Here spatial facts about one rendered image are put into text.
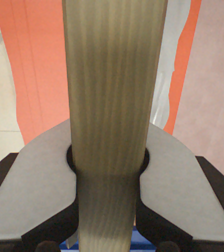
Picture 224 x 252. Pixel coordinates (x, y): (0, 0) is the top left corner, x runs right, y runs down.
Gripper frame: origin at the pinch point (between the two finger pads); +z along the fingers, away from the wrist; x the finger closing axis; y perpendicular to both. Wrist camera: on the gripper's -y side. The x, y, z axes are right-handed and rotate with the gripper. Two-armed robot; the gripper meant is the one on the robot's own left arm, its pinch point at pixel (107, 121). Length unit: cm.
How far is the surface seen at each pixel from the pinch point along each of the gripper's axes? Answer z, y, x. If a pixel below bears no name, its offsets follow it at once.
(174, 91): 13.7, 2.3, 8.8
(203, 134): 13.7, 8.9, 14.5
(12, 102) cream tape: 13.6, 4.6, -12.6
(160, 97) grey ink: 13.3, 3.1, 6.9
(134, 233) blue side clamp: 9.2, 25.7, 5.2
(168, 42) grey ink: 13.2, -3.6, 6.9
